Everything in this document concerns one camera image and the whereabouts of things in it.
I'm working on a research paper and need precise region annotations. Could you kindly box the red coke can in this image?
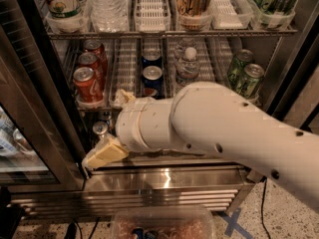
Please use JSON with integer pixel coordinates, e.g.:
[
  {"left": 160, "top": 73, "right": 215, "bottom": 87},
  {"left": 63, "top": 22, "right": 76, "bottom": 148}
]
[
  {"left": 78, "top": 52, "right": 105, "bottom": 88},
  {"left": 83, "top": 39, "right": 108, "bottom": 74},
  {"left": 73, "top": 67, "right": 103, "bottom": 103}
]

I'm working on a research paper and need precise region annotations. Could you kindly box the front blue pepsi can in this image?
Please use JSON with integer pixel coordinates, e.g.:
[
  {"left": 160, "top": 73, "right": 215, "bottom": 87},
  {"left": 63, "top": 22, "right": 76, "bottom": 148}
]
[{"left": 142, "top": 66, "right": 163, "bottom": 99}]

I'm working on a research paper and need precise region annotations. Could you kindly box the rear blue pepsi can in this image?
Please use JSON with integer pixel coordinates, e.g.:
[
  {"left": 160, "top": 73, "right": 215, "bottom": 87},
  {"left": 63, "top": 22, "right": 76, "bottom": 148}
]
[{"left": 142, "top": 49, "right": 161, "bottom": 68}]

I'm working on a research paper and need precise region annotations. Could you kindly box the stainless steel fridge base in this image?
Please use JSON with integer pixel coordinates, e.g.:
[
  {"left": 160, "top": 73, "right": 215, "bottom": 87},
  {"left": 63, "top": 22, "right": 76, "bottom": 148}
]
[{"left": 11, "top": 159, "right": 254, "bottom": 219}]

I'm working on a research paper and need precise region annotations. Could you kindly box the silver can bottom shelf rear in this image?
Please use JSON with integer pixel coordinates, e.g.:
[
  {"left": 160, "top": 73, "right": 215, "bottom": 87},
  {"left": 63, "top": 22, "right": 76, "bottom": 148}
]
[{"left": 98, "top": 111, "right": 115, "bottom": 129}]

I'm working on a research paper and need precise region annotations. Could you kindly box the large water bottle top shelf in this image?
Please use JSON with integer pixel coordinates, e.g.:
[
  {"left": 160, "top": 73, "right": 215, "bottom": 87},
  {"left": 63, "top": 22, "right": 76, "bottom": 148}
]
[{"left": 90, "top": 0, "right": 129, "bottom": 33}]

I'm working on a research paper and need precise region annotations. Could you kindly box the black cable on floor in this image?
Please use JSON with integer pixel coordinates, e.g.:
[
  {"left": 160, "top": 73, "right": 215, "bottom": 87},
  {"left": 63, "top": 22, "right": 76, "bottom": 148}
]
[{"left": 260, "top": 179, "right": 269, "bottom": 239}]

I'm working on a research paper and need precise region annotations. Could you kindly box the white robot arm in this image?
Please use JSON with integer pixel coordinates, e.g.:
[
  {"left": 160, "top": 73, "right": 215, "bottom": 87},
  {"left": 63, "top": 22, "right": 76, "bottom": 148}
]
[{"left": 82, "top": 82, "right": 319, "bottom": 211}]

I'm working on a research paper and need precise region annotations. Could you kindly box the glass fridge door left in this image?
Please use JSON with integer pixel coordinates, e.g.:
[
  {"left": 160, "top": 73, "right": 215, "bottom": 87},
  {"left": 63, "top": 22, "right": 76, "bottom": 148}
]
[{"left": 0, "top": 0, "right": 86, "bottom": 193}]

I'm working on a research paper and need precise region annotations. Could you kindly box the rear green soda can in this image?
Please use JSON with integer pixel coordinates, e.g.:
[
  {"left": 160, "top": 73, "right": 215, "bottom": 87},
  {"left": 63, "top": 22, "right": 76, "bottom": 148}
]
[{"left": 227, "top": 49, "right": 254, "bottom": 88}]

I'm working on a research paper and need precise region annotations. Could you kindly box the rear clear water bottle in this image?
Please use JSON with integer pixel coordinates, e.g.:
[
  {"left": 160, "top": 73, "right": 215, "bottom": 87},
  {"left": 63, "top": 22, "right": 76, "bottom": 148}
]
[{"left": 174, "top": 38, "right": 195, "bottom": 60}]

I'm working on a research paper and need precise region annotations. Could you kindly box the clear plastic bin on floor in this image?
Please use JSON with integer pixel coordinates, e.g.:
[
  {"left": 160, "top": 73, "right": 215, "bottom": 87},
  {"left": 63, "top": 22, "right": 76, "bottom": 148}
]
[{"left": 110, "top": 206, "right": 216, "bottom": 239}]

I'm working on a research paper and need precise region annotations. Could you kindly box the clear water bottle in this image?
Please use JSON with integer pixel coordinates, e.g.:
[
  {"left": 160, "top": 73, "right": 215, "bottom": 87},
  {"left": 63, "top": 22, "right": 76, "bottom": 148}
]
[
  {"left": 174, "top": 38, "right": 195, "bottom": 60},
  {"left": 174, "top": 47, "right": 200, "bottom": 87}
]

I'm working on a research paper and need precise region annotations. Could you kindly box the front clear water bottle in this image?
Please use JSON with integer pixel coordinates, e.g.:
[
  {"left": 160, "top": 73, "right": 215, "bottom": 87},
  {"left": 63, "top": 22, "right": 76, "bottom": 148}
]
[{"left": 174, "top": 47, "right": 200, "bottom": 87}]

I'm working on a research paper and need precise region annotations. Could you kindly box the blue pepsi can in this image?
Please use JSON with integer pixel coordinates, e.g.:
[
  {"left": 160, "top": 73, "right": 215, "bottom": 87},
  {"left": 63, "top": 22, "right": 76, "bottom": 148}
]
[
  {"left": 142, "top": 49, "right": 161, "bottom": 68},
  {"left": 142, "top": 66, "right": 163, "bottom": 99}
]

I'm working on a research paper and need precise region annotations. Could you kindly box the silver can shelf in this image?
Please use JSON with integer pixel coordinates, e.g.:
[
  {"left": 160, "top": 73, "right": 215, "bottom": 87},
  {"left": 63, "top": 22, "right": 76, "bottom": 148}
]
[
  {"left": 93, "top": 120, "right": 109, "bottom": 139},
  {"left": 98, "top": 111, "right": 115, "bottom": 129}
]

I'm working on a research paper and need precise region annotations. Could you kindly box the green soda can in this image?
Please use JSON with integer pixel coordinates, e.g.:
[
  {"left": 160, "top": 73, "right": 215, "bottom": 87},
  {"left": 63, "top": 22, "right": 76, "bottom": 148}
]
[
  {"left": 235, "top": 64, "right": 265, "bottom": 99},
  {"left": 227, "top": 49, "right": 254, "bottom": 88}
]

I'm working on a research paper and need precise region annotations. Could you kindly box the white empty tray middle shelf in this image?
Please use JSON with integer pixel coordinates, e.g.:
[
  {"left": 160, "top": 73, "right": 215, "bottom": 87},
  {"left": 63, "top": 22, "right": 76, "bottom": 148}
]
[{"left": 109, "top": 39, "right": 137, "bottom": 109}]

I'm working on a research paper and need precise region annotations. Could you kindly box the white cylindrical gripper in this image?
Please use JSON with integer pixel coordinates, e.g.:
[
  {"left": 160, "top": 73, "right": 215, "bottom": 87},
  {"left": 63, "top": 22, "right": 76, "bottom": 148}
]
[{"left": 82, "top": 89, "right": 172, "bottom": 169}]

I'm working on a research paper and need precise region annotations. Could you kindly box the silver can bottom shelf front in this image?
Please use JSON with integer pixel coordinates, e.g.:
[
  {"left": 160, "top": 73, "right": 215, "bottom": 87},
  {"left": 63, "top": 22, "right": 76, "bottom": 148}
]
[{"left": 93, "top": 120, "right": 109, "bottom": 139}]

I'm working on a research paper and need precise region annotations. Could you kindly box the front green soda can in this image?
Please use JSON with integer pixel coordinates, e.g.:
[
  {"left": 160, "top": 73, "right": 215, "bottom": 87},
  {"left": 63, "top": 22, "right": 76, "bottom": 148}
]
[{"left": 235, "top": 64, "right": 265, "bottom": 99}]

